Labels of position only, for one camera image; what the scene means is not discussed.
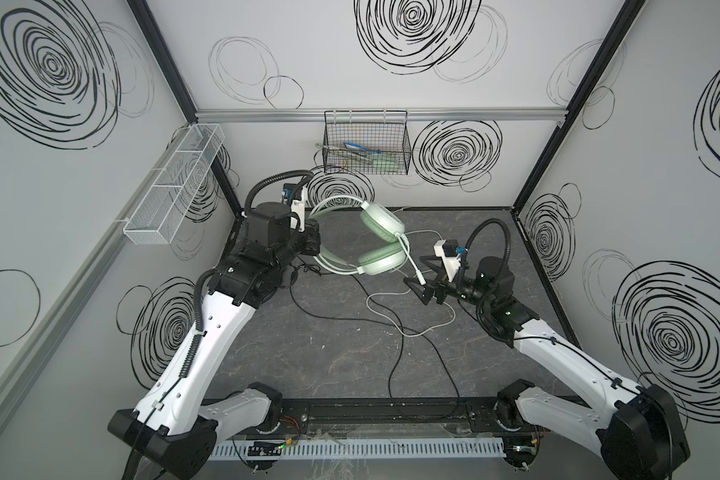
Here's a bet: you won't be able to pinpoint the right corner frame post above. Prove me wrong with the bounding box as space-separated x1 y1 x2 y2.
512 0 646 214

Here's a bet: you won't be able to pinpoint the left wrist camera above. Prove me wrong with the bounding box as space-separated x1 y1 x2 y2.
282 183 307 231

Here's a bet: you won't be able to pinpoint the black headphone cable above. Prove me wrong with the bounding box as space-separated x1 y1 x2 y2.
278 254 462 421

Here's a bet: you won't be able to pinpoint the black corner frame post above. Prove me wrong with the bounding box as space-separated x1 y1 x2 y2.
126 0 243 218

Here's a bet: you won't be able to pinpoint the mint green headphones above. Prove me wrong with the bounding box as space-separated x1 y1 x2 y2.
308 193 410 276

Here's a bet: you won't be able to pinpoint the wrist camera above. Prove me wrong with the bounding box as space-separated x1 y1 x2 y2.
282 183 307 231
433 239 465 282

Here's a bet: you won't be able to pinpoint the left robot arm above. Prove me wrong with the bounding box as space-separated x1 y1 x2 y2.
108 170 320 479

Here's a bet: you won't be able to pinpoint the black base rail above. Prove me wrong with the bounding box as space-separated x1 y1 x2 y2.
215 395 577 436

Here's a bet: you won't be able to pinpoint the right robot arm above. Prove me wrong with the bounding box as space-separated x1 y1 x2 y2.
404 218 691 479

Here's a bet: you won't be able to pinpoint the clear wall shelf bin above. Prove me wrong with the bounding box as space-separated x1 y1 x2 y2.
123 123 224 245

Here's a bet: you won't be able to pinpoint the black wire basket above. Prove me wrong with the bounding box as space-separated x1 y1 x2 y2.
320 120 412 176

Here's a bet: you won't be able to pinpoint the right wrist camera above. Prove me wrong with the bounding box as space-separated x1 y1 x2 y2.
433 239 465 282

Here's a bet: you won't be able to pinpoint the white slotted cable duct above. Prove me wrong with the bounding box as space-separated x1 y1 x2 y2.
210 437 506 462

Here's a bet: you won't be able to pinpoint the side wall aluminium rail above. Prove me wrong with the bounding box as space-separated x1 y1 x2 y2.
0 152 169 436

